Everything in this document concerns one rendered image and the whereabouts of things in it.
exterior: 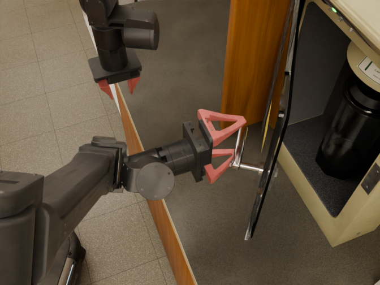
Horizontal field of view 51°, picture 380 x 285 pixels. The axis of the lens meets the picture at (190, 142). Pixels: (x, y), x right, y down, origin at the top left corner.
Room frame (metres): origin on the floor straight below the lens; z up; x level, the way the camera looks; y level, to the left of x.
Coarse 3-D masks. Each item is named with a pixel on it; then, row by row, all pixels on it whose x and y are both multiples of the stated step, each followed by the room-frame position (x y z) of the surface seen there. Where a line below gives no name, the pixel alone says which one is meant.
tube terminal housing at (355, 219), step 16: (320, 0) 0.57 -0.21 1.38; (336, 16) 0.53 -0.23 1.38; (352, 32) 0.49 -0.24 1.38; (368, 48) 0.45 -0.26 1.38; (288, 160) 0.52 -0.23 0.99; (288, 176) 0.50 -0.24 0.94; (304, 176) 0.46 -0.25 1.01; (304, 192) 0.45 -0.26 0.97; (320, 208) 0.40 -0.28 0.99; (352, 208) 0.34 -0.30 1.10; (368, 208) 0.34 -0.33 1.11; (320, 224) 0.38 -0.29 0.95; (336, 224) 0.35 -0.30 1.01; (352, 224) 0.33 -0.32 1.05; (368, 224) 0.35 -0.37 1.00; (336, 240) 0.33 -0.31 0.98
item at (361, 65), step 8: (352, 48) 0.51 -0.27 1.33; (352, 56) 0.50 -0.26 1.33; (360, 56) 0.48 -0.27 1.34; (352, 64) 0.48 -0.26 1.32; (360, 64) 0.47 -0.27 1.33; (368, 64) 0.46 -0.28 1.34; (360, 72) 0.46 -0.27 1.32; (368, 72) 0.45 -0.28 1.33; (376, 72) 0.45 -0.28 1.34; (368, 80) 0.45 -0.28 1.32; (376, 80) 0.44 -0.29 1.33; (376, 88) 0.43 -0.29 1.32
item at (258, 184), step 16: (288, 32) 0.51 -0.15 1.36; (288, 48) 0.44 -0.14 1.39; (288, 64) 0.41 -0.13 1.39; (288, 80) 0.38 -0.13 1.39; (272, 96) 0.54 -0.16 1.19; (272, 112) 0.43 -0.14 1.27; (272, 128) 0.35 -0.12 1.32; (272, 144) 0.32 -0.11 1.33; (256, 176) 0.42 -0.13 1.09; (256, 192) 0.33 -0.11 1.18; (256, 208) 0.32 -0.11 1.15
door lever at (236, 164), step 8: (240, 128) 0.44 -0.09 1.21; (240, 136) 0.42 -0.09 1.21; (240, 144) 0.41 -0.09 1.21; (240, 152) 0.39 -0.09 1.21; (232, 160) 0.38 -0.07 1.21; (240, 160) 0.38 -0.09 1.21; (232, 168) 0.37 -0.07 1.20; (240, 168) 0.36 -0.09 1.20; (248, 168) 0.36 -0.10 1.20; (256, 168) 0.36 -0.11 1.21
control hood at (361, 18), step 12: (336, 0) 0.38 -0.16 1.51; (348, 0) 0.38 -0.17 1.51; (360, 0) 0.38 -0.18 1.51; (372, 0) 0.38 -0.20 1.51; (348, 12) 0.36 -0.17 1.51; (360, 12) 0.36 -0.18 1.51; (372, 12) 0.36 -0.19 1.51; (360, 24) 0.34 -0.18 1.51; (372, 24) 0.34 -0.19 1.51; (372, 36) 0.33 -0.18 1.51; (372, 48) 0.40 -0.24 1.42
